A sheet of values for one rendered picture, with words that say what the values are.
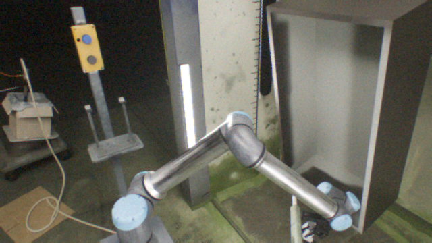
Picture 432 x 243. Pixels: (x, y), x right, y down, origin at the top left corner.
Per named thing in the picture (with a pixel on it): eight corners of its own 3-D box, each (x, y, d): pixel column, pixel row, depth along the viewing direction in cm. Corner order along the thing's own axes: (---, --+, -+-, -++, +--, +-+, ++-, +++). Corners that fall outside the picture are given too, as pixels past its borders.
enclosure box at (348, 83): (316, 153, 218) (314, -15, 150) (397, 198, 173) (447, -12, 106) (283, 178, 205) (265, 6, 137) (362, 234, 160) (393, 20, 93)
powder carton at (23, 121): (0, 123, 303) (-1, 88, 293) (46, 121, 333) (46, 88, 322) (9, 142, 268) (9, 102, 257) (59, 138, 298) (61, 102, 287)
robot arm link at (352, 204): (345, 186, 141) (359, 196, 143) (326, 200, 147) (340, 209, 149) (351, 201, 133) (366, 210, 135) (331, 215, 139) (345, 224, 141)
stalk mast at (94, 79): (131, 213, 242) (81, 6, 164) (133, 218, 238) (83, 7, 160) (125, 216, 240) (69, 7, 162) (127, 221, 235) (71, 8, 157)
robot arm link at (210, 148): (115, 203, 136) (240, 116, 111) (127, 179, 152) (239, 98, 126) (139, 221, 141) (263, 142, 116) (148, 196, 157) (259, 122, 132)
